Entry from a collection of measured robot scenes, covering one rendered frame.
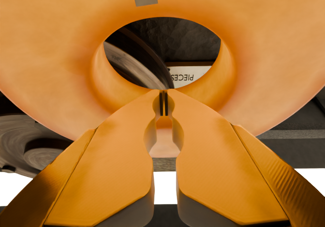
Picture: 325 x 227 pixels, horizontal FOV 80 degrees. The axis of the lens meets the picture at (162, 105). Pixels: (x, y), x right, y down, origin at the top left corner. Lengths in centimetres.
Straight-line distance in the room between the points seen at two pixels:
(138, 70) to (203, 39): 21
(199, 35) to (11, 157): 47
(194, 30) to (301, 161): 878
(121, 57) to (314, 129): 625
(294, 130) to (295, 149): 321
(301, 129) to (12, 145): 612
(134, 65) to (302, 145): 937
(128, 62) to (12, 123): 20
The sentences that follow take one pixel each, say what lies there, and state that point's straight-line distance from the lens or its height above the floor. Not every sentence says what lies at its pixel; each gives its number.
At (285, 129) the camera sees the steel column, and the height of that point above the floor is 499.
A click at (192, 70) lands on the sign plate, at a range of 51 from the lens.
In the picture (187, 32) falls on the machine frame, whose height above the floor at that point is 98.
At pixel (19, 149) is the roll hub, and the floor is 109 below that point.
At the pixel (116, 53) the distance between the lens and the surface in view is 32.
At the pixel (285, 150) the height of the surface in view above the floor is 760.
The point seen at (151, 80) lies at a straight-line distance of 35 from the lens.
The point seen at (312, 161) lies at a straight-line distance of 936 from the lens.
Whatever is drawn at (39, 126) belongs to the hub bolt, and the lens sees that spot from 34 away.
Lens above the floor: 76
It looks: 48 degrees up
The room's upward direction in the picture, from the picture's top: 179 degrees clockwise
